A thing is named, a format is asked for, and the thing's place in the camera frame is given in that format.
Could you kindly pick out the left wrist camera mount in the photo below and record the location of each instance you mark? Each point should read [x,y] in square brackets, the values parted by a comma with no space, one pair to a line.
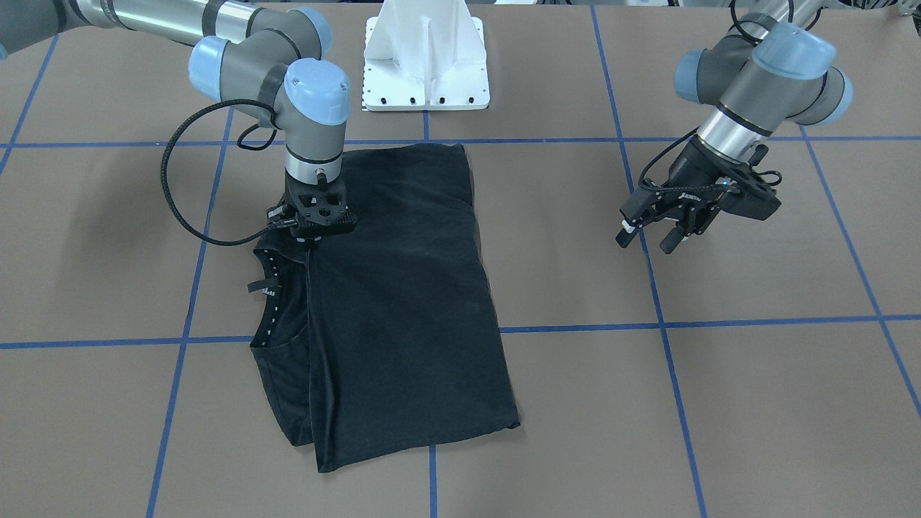
[747,194]

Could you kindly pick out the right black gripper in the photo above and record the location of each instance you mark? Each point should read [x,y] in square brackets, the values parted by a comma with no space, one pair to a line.
[278,214]

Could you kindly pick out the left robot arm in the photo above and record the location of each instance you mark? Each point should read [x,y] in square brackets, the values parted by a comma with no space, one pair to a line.
[768,69]

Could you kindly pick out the black graphic t-shirt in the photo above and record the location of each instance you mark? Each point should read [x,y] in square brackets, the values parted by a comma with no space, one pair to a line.
[385,338]

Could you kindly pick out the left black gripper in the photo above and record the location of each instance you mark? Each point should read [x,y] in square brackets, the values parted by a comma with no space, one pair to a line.
[692,170]

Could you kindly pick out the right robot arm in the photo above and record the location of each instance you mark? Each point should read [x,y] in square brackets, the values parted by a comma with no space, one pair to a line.
[269,64]

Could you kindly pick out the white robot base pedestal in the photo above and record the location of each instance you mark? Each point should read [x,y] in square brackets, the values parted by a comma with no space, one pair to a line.
[425,56]

